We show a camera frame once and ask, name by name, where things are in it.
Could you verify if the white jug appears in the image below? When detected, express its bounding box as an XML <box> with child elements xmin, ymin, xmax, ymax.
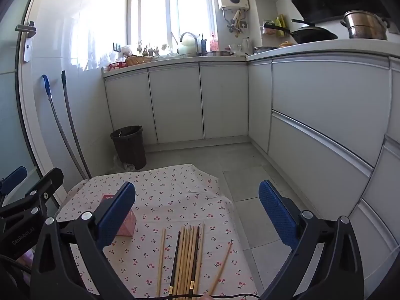
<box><xmin>178</xmin><ymin>34</ymin><xmax>197</xmax><ymax>55</ymax></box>

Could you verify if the pink plastic basket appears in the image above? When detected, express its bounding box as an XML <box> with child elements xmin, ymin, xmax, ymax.
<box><xmin>100</xmin><ymin>194</ymin><xmax>137</xmax><ymax>237</ymax></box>

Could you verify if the black range hood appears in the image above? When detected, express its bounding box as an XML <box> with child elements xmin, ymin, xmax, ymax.
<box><xmin>269</xmin><ymin>0</ymin><xmax>388</xmax><ymax>26</ymax></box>

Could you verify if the silver door handle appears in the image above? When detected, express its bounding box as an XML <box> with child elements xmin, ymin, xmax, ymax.
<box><xmin>16</xmin><ymin>21</ymin><xmax>37</xmax><ymax>63</ymax></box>

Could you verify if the frosted glass door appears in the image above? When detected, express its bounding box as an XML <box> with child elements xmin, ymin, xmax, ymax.
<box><xmin>0</xmin><ymin>0</ymin><xmax>94</xmax><ymax>207</ymax></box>

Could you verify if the steel kitchen faucet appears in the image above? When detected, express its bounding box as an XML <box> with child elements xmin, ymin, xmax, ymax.
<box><xmin>179</xmin><ymin>32</ymin><xmax>201</xmax><ymax>55</ymax></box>

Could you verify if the dark brown trash bin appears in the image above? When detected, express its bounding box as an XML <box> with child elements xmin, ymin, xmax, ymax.
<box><xmin>110</xmin><ymin>125</ymin><xmax>147</xmax><ymax>171</ymax></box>

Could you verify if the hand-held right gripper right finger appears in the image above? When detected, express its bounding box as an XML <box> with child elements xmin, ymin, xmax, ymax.
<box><xmin>258</xmin><ymin>179</ymin><xmax>366</xmax><ymax>300</ymax></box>

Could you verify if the cherry print cloth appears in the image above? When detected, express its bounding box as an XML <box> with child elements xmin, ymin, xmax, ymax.
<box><xmin>54</xmin><ymin>163</ymin><xmax>260</xmax><ymax>299</ymax></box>

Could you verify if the green tipped metal pole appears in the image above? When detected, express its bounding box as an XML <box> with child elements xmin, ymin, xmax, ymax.
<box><xmin>61</xmin><ymin>70</ymin><xmax>93</xmax><ymax>179</ymax></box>

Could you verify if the wall rack with bottles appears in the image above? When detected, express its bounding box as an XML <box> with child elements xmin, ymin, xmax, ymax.
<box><xmin>262</xmin><ymin>15</ymin><xmax>288</xmax><ymax>36</ymax></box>

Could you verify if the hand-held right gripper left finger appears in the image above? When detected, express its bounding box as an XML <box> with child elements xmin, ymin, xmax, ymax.
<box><xmin>29</xmin><ymin>180</ymin><xmax>137</xmax><ymax>300</ymax></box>

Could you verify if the white kitchen cabinet unit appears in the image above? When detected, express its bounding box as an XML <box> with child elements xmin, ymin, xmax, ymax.
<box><xmin>101</xmin><ymin>39</ymin><xmax>400</xmax><ymax>288</ymax></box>

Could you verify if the black chopstick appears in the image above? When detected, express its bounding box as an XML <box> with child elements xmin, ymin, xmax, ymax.
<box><xmin>168</xmin><ymin>231</ymin><xmax>182</xmax><ymax>297</ymax></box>
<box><xmin>189</xmin><ymin>226</ymin><xmax>201</xmax><ymax>296</ymax></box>

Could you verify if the blue handled mop pole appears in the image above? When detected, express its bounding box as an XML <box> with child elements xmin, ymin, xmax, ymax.
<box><xmin>41</xmin><ymin>75</ymin><xmax>91</xmax><ymax>179</ymax></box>

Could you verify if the steel cooking pot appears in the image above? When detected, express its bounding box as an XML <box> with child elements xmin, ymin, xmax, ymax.
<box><xmin>340</xmin><ymin>10</ymin><xmax>391</xmax><ymax>41</ymax></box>

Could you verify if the kitchen window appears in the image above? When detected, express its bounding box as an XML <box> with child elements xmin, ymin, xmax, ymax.
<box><xmin>128</xmin><ymin>0</ymin><xmax>218</xmax><ymax>50</ymax></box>

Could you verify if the wicker basket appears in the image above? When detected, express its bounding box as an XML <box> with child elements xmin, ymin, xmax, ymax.
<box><xmin>125</xmin><ymin>55</ymin><xmax>154</xmax><ymax>67</ymax></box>

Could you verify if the black wok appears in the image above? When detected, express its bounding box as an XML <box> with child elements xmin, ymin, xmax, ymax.
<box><xmin>264</xmin><ymin>19</ymin><xmax>338</xmax><ymax>44</ymax></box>

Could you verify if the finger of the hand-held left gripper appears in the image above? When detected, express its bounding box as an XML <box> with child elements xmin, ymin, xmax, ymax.
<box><xmin>0</xmin><ymin>168</ymin><xmax>65</xmax><ymax>229</ymax></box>
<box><xmin>0</xmin><ymin>166</ymin><xmax>28</xmax><ymax>196</ymax></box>

